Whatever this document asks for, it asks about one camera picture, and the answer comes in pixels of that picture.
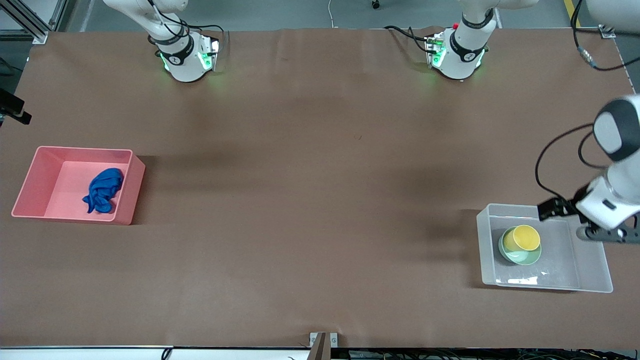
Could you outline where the yellow cup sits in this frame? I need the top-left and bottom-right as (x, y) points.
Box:
(502, 224), (542, 252)

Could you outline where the mint green bowl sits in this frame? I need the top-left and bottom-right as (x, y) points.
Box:
(498, 227), (543, 266)

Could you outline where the blue cloth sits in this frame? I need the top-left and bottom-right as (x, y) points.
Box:
(82, 167), (124, 215)

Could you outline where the clear plastic box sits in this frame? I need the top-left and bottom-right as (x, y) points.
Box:
(476, 203), (614, 294)

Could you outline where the pink plastic box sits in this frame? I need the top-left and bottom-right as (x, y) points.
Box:
(11, 145), (146, 226)

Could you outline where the brown table cover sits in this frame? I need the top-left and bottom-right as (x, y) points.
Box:
(0, 27), (640, 349)

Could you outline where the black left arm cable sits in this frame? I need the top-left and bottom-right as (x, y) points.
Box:
(535, 0), (640, 202)

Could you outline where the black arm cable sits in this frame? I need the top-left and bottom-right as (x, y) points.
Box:
(535, 0), (640, 202)
(147, 0), (227, 56)

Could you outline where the aluminium frame profile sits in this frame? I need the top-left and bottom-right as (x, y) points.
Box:
(0, 0), (76, 45)

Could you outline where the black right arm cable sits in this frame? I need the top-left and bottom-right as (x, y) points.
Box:
(147, 0), (227, 56)

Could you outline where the black left base cable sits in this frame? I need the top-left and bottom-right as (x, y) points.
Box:
(384, 25), (432, 54)

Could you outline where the metal table edge bracket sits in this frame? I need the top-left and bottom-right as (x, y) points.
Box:
(309, 332), (339, 360)

